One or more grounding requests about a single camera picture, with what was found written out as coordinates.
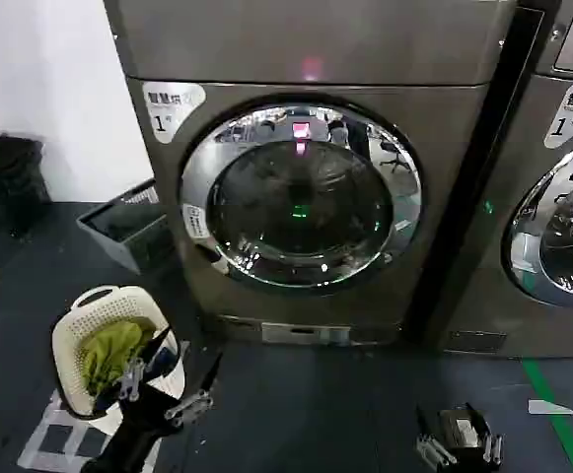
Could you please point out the grey dryer with round door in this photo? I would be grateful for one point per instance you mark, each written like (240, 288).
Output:
(315, 44)

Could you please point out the green floor tape strip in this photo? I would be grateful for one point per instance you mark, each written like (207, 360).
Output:
(547, 394)

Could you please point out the white perforated laundry basket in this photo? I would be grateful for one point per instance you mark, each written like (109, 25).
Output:
(71, 335)

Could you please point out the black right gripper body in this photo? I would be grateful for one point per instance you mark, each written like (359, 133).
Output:
(461, 427)

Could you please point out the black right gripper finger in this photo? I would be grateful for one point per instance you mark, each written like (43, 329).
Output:
(431, 448)
(492, 438)

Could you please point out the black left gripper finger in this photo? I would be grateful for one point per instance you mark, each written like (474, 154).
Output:
(143, 357)
(194, 401)

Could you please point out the white checkered floor marker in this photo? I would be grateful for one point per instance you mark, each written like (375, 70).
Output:
(54, 438)

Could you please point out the white paper scrap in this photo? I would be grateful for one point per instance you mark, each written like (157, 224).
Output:
(550, 408)

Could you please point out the dark blue garment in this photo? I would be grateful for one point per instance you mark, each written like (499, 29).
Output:
(166, 356)

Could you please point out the grey plastic crate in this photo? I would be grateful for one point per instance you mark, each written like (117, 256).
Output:
(133, 236)

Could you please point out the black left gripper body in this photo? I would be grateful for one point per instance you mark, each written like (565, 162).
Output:
(133, 428)

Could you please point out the round glass dryer door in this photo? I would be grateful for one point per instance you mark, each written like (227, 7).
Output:
(562, 231)
(301, 197)

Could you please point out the yellow-green garment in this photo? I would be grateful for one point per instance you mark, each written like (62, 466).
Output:
(111, 350)

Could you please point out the grey dryer with drawer panel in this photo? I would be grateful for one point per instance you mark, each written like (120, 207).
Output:
(557, 325)

